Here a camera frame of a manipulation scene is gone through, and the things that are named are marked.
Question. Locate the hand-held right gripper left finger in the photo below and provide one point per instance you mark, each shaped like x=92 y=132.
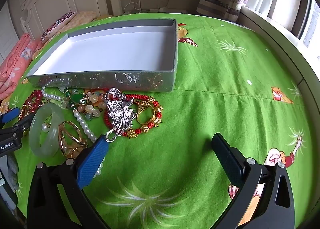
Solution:
x=92 y=162

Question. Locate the window sill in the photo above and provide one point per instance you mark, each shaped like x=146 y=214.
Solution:
x=275 y=36

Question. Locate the yellow shell print pillow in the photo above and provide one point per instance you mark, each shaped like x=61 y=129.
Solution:
x=82 y=18

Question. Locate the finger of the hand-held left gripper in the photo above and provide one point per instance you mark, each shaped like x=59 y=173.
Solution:
x=25 y=124
x=10 y=114

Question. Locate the window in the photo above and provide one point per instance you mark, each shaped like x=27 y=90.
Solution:
x=311 y=24

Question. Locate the round patterned cushion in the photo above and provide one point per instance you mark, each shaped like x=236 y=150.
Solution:
x=58 y=25

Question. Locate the silver ornate brooch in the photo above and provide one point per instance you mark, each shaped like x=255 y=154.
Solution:
x=117 y=109

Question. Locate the folded pink floral quilt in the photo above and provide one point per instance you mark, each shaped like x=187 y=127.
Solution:
x=17 y=61

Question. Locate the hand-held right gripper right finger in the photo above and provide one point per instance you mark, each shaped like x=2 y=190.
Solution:
x=228 y=160

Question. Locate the white nightstand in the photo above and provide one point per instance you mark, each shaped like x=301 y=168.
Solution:
x=170 y=10

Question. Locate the green printed blanket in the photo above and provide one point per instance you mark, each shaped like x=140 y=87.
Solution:
x=212 y=81

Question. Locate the pale green jade bangle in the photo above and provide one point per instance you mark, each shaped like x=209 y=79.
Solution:
x=33 y=134

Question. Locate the shallow silver cardboard box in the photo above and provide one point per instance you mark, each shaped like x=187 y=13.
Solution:
x=100 y=51

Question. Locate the person's left hand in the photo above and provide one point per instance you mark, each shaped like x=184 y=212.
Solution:
x=13 y=171

